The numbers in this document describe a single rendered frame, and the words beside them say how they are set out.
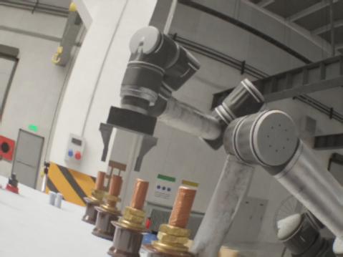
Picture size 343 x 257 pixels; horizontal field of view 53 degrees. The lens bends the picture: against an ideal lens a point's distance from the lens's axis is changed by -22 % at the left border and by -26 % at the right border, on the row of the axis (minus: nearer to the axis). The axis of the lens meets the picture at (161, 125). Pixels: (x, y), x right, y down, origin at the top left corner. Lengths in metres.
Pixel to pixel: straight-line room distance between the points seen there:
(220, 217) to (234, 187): 0.10
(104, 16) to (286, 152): 5.62
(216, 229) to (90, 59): 5.17
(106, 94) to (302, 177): 5.27
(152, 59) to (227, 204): 0.47
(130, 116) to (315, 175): 0.58
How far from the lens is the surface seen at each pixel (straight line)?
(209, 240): 1.28
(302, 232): 2.20
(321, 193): 1.14
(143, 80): 1.17
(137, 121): 1.18
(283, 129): 1.04
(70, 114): 6.07
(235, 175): 1.26
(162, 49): 1.20
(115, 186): 1.17
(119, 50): 6.34
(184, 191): 0.65
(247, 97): 1.97
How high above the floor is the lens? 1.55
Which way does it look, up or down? 8 degrees up
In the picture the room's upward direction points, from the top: 14 degrees clockwise
